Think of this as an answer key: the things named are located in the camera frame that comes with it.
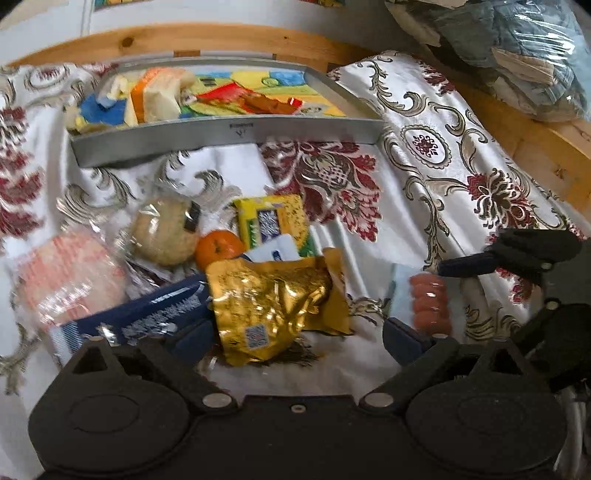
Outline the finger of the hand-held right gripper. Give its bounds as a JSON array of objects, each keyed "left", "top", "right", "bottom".
[
  {"left": 512, "top": 301, "right": 591, "bottom": 393},
  {"left": 436, "top": 228, "right": 583, "bottom": 287}
]

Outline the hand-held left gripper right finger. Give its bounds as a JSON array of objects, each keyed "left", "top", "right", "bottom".
[{"left": 359, "top": 318, "right": 536, "bottom": 411}]

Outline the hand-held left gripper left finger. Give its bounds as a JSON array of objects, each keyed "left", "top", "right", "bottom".
[{"left": 62, "top": 318, "right": 238, "bottom": 414}]

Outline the pink sausage pack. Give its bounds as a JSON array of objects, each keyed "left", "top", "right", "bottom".
[{"left": 410, "top": 272, "right": 452, "bottom": 333}]

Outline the dark blue snack packet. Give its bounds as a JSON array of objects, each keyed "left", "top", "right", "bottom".
[{"left": 48, "top": 272, "right": 218, "bottom": 365}]

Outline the gold foil snack packet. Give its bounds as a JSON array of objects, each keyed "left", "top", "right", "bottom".
[{"left": 205, "top": 247, "right": 354, "bottom": 367}]

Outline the round pink rice cake packet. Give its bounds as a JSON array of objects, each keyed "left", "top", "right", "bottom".
[{"left": 14, "top": 228, "right": 132, "bottom": 333}]

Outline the grey metal tray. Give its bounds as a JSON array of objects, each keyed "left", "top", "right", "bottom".
[{"left": 69, "top": 58, "right": 386, "bottom": 169}]

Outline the light blue packet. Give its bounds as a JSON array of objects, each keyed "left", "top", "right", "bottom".
[{"left": 388, "top": 263, "right": 416, "bottom": 319}]

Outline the orange tangerine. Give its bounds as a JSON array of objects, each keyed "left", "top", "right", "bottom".
[{"left": 195, "top": 231, "right": 246, "bottom": 271}]

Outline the white floral patterned bedspread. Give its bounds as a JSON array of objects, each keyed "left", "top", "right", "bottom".
[{"left": 0, "top": 51, "right": 591, "bottom": 480}]

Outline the round beige cookie packet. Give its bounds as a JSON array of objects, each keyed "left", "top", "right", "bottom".
[{"left": 115, "top": 185, "right": 208, "bottom": 268}]

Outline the small white blue packet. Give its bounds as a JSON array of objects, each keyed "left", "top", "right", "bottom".
[{"left": 242, "top": 233, "right": 301, "bottom": 264}]

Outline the yellow green snack packet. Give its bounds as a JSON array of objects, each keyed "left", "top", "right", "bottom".
[{"left": 233, "top": 194, "right": 319, "bottom": 257}]

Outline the clear bag of clothes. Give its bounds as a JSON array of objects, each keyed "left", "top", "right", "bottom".
[{"left": 383, "top": 0, "right": 591, "bottom": 123}]

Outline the orange white snack packet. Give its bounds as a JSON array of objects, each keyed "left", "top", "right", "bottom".
[{"left": 130, "top": 68, "right": 185, "bottom": 124}]

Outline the wooden bed frame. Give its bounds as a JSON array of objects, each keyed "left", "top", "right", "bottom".
[{"left": 7, "top": 25, "right": 591, "bottom": 204}]

